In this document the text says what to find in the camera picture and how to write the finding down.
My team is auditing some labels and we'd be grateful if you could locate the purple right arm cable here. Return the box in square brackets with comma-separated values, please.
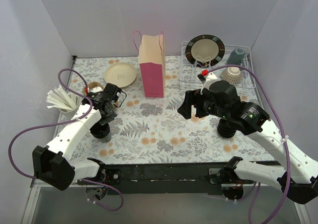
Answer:
[206, 65, 291, 224]

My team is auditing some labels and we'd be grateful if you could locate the white straw holder cup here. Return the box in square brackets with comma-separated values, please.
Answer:
[59, 96, 81, 120]

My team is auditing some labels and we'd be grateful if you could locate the patterned ceramic bowl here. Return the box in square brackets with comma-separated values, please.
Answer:
[221, 67, 242, 84]

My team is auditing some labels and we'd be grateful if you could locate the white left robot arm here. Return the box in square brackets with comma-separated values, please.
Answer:
[32, 83, 127, 191]

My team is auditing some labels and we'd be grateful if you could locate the stack of black cups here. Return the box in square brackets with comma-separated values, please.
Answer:
[90, 123, 110, 139]

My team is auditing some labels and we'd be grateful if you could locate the brown cardboard cup carrier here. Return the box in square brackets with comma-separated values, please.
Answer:
[82, 81, 104, 96]

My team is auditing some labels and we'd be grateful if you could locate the floral patterned table mat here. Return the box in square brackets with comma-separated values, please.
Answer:
[71, 56, 272, 164]

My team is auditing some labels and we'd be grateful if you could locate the cream round plate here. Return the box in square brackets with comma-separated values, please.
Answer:
[104, 62, 137, 88]

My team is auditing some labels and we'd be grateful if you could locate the grey blue mug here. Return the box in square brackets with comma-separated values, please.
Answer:
[226, 47, 247, 67]

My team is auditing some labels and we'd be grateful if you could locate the white wire dish rack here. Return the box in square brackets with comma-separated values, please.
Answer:
[179, 41, 257, 90]

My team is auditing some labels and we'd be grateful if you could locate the pink paper gift bag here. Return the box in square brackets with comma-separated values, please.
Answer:
[133, 30, 166, 98]

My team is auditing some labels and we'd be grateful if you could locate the stack of black lids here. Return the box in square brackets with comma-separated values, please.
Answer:
[217, 119, 236, 139]

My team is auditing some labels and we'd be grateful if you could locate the black table edge rail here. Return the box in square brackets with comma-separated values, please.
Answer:
[88, 162, 238, 195]

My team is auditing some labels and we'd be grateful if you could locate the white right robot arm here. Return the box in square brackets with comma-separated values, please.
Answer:
[177, 80, 318, 204]

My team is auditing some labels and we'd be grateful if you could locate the dark rimmed dinner plate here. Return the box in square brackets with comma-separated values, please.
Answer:
[185, 34, 225, 67]

